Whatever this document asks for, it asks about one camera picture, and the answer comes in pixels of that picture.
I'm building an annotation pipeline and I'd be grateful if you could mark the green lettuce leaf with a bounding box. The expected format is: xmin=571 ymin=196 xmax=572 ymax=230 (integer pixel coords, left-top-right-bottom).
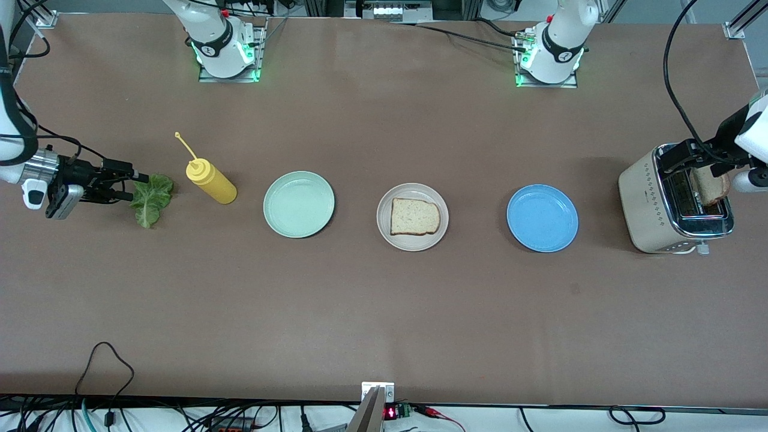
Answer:
xmin=130 ymin=174 xmax=175 ymax=229

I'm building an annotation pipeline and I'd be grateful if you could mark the bread slice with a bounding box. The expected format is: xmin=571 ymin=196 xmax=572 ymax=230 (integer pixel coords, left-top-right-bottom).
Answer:
xmin=690 ymin=165 xmax=731 ymax=208
xmin=391 ymin=198 xmax=442 ymax=236

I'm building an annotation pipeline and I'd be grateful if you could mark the yellow squeeze bottle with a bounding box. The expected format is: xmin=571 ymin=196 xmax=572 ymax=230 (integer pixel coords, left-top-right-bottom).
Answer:
xmin=175 ymin=132 xmax=238 ymax=205

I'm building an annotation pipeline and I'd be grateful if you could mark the blue plate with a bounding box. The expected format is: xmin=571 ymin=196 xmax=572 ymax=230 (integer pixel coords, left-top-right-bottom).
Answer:
xmin=506 ymin=184 xmax=579 ymax=253

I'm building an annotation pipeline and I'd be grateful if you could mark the pale green plate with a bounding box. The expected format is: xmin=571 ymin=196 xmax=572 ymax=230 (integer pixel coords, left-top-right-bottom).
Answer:
xmin=263 ymin=171 xmax=335 ymax=239

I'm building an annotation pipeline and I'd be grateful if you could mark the beige plate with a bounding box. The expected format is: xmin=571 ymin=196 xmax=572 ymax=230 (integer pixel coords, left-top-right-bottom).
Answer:
xmin=376 ymin=183 xmax=449 ymax=252

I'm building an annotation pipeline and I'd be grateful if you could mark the beige chrome toaster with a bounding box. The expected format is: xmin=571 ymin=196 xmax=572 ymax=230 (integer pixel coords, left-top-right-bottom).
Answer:
xmin=618 ymin=142 xmax=736 ymax=256

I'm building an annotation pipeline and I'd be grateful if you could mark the lit control box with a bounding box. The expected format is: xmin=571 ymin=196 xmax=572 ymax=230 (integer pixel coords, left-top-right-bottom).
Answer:
xmin=344 ymin=0 xmax=434 ymax=22

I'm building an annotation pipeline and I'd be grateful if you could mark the red clip lead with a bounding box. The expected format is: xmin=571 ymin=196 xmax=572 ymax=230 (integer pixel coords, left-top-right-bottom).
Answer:
xmin=414 ymin=405 xmax=466 ymax=432

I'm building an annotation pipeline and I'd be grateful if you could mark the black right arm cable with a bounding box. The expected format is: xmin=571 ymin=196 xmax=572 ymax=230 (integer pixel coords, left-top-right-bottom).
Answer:
xmin=0 ymin=0 xmax=82 ymax=163

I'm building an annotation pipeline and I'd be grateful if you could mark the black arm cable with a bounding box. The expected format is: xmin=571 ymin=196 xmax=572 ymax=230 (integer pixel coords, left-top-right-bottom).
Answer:
xmin=663 ymin=0 xmax=730 ymax=161
xmin=0 ymin=0 xmax=82 ymax=163

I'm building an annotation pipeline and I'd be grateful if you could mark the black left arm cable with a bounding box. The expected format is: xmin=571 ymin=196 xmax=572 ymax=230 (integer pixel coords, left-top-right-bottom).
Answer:
xmin=663 ymin=0 xmax=730 ymax=161

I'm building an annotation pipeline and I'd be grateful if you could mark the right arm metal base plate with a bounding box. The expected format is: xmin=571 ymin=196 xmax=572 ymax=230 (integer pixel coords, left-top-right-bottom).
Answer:
xmin=198 ymin=18 xmax=268 ymax=83

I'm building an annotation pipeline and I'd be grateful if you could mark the thin black looped cable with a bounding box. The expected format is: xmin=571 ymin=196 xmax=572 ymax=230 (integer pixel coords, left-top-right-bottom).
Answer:
xmin=74 ymin=341 xmax=136 ymax=415

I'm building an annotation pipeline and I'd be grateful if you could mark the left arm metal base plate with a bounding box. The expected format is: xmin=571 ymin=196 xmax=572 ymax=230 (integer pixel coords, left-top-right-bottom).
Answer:
xmin=515 ymin=30 xmax=580 ymax=89

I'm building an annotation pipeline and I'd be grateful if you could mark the black coiled cable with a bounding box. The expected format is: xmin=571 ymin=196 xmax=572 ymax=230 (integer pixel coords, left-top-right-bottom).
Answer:
xmin=609 ymin=406 xmax=667 ymax=425

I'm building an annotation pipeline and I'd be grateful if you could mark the long black table cable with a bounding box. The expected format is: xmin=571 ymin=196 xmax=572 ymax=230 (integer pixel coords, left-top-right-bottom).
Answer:
xmin=384 ymin=20 xmax=532 ymax=53

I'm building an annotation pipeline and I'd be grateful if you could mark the silver camera mount bracket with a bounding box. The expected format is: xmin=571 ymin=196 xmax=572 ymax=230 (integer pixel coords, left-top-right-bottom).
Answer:
xmin=361 ymin=382 xmax=395 ymax=404

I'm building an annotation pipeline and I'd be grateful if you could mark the grey camera mount bar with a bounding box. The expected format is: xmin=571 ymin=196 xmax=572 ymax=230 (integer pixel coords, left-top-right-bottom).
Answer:
xmin=347 ymin=387 xmax=385 ymax=432

